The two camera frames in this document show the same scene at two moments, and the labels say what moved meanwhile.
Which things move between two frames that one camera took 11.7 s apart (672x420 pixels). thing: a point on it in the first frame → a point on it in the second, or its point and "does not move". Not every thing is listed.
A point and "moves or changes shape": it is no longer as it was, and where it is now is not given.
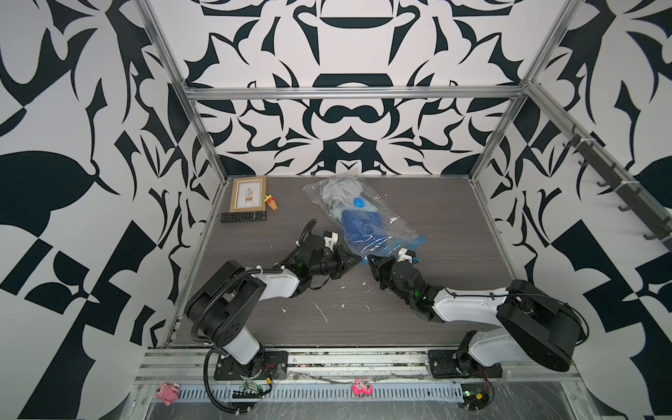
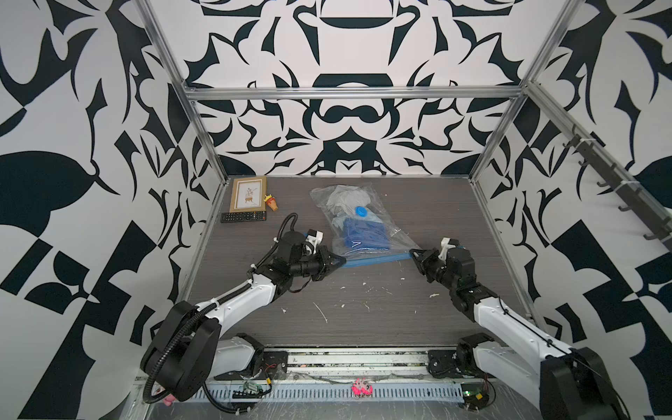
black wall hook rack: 637,200 does not move
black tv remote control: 243,216 does not move
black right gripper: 381,265 → 425,262
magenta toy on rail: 361,387 does not move
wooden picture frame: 248,194 does not move
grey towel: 340,191 moves or changes shape
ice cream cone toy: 271,201 does not move
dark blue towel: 361,227 moves or changes shape
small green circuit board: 253,387 does not move
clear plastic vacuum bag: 369,225 moves or changes shape
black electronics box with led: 474,395 does not move
